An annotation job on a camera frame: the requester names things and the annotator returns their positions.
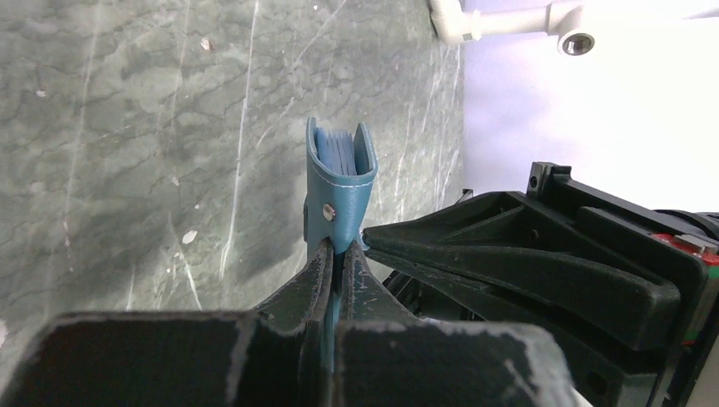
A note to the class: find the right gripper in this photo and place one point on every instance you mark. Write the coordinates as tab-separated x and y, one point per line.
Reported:
676	245

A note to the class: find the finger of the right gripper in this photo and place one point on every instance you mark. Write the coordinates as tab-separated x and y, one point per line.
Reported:
536	255

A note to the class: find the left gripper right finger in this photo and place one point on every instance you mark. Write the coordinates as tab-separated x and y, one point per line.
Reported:
384	356

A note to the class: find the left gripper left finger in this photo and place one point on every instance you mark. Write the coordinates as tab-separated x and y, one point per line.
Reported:
266	356

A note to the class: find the blue card holder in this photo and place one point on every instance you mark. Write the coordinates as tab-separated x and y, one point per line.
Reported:
341	169

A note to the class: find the white pipe with sockets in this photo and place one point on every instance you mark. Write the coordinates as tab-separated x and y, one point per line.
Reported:
584	26

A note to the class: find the white pvc pipe frame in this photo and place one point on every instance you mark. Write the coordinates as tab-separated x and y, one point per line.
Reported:
454	26

